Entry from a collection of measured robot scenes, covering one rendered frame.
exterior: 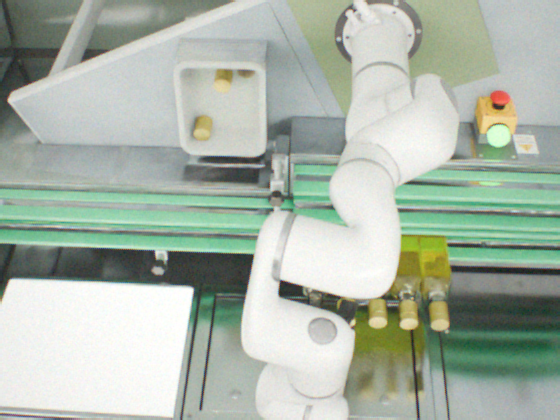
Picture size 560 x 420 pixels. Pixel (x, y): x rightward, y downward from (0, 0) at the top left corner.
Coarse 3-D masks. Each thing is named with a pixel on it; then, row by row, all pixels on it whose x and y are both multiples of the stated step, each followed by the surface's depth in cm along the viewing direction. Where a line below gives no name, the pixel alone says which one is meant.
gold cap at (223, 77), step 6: (216, 72) 153; (222, 72) 152; (228, 72) 153; (216, 78) 151; (222, 78) 151; (228, 78) 151; (216, 84) 151; (222, 84) 151; (228, 84) 151; (216, 90) 152; (222, 90) 152; (228, 90) 152
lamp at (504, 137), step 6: (492, 126) 153; (498, 126) 152; (504, 126) 152; (492, 132) 152; (498, 132) 151; (504, 132) 151; (492, 138) 152; (498, 138) 152; (504, 138) 152; (498, 144) 153; (504, 144) 153
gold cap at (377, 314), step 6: (372, 300) 146; (378, 300) 145; (384, 300) 146; (372, 306) 145; (378, 306) 144; (384, 306) 145; (372, 312) 144; (378, 312) 143; (384, 312) 144; (372, 318) 143; (378, 318) 143; (384, 318) 143; (372, 324) 144; (378, 324) 144; (384, 324) 144
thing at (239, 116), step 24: (192, 72) 155; (264, 72) 146; (192, 96) 159; (216, 96) 159; (240, 96) 158; (264, 96) 149; (192, 120) 162; (216, 120) 163; (240, 120) 163; (264, 120) 153; (192, 144) 160; (216, 144) 161; (240, 144) 161; (264, 144) 158
